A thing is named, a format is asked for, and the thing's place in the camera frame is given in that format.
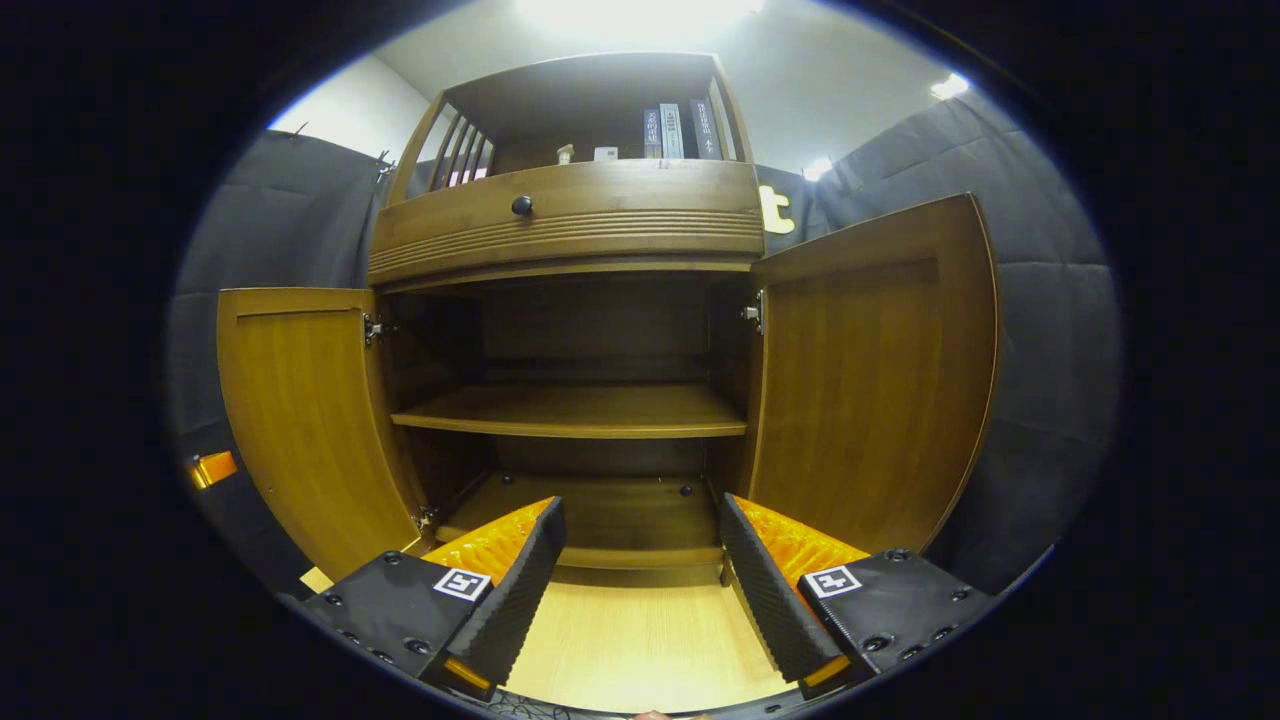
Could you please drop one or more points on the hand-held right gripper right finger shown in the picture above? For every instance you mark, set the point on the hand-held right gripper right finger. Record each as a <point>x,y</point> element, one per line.
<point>768,600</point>

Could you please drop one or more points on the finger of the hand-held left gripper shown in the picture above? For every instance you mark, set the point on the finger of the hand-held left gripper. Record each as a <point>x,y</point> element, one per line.
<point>215,468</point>

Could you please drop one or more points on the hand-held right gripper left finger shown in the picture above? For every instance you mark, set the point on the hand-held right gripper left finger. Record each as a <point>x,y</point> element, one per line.
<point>520,590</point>

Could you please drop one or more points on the wooden cabinet door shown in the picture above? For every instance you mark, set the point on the wooden cabinet door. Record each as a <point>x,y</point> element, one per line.
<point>300,420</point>
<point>870,400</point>

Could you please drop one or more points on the wooden inner shelf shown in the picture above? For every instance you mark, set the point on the wooden inner shelf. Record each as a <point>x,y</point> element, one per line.
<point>580,412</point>

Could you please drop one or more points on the black backdrop cloth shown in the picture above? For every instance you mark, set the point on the black backdrop cloth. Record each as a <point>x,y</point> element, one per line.
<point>1040,330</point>

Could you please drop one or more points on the wooden drawer with black knob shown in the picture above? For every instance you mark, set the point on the wooden drawer with black knob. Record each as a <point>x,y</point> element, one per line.
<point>640,200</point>

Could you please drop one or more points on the small ceiling light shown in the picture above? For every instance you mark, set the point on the small ceiling light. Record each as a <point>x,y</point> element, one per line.
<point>950,86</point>
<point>818,168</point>

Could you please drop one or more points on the blue book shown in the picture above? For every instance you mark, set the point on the blue book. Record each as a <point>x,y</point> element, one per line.
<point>652,135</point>

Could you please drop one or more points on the grey book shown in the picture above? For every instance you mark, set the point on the grey book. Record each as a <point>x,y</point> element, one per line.
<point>672,132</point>

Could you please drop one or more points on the large ceiling light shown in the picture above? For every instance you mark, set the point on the large ceiling light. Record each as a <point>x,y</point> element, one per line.
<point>640,15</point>

